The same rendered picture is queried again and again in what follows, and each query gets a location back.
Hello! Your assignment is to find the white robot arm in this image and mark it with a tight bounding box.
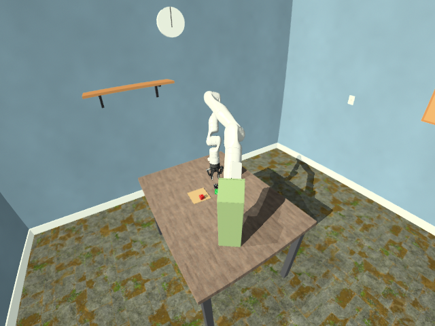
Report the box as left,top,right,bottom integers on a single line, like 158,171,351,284
204,91,245,179

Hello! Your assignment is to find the tan flat mat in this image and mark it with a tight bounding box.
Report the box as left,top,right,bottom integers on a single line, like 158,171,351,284
187,188,211,204

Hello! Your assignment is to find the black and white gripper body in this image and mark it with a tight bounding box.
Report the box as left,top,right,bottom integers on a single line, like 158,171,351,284
209,163,220,172

